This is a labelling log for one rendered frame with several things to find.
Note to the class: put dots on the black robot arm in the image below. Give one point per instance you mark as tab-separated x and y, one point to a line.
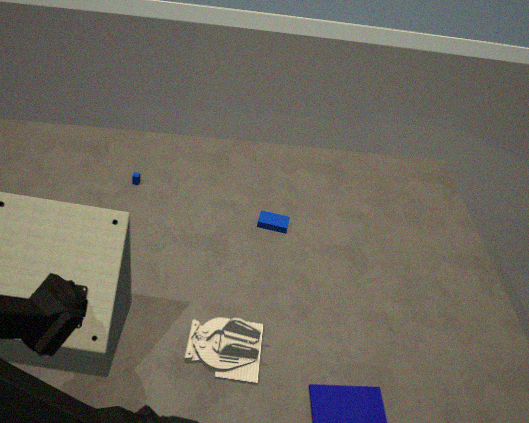
43	322

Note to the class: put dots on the blue flat plate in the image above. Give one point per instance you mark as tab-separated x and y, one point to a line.
346	404

